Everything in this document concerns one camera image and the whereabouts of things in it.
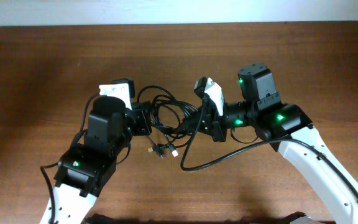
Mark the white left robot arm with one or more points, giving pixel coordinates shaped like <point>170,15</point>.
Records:
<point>91,160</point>

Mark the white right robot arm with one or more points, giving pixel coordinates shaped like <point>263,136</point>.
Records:
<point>284,126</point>

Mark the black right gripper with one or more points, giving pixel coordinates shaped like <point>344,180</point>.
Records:
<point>215,125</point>

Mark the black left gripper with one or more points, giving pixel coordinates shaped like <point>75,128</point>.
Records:
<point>142,116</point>

